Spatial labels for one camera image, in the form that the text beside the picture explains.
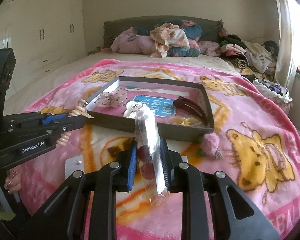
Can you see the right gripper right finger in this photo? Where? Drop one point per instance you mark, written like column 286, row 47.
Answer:
column 182, row 177

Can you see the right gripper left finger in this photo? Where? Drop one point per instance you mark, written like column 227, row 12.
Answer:
column 117, row 176

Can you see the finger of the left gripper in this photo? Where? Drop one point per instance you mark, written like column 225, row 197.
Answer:
column 67, row 124
column 51, row 118

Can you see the clear bag red beads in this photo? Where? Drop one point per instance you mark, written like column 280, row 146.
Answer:
column 149, row 156

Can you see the white earring card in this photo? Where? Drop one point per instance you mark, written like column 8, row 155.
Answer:
column 74, row 164

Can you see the pink fluffy pompom clip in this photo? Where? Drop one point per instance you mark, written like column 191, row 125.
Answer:
column 210, row 146

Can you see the sheer dotted pink bow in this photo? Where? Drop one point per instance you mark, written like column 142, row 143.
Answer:
column 113, row 99

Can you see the white claw hair clip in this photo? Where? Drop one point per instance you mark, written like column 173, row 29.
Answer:
column 135, row 109

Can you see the dark red hair comb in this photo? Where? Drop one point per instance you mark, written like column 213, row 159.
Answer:
column 186, row 107

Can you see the person's left hand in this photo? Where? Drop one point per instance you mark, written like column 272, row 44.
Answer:
column 13, row 180

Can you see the dark shallow cardboard box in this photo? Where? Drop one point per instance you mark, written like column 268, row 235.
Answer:
column 189, row 129

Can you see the pink children's book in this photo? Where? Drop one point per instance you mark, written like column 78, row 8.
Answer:
column 158, row 99

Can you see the pink bear fleece blanket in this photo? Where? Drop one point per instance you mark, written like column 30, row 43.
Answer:
column 260, row 146

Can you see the cream built-in wardrobe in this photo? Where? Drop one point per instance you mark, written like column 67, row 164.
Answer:
column 44, row 35

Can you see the pink pajama garment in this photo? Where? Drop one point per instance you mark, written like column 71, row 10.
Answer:
column 129, row 42

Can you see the white bag of clothes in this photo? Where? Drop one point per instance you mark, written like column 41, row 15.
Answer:
column 272, row 90

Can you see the peach floral cloth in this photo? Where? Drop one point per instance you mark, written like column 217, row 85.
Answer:
column 168, row 36

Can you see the pile of clothes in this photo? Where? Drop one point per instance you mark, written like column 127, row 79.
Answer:
column 248, row 58

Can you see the dark floral quilt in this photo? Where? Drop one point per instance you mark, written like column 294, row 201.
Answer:
column 193, row 32

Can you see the beige window curtain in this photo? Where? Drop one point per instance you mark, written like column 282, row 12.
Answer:
column 289, row 43

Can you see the dark green headboard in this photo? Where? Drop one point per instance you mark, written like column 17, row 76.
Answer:
column 112, row 29

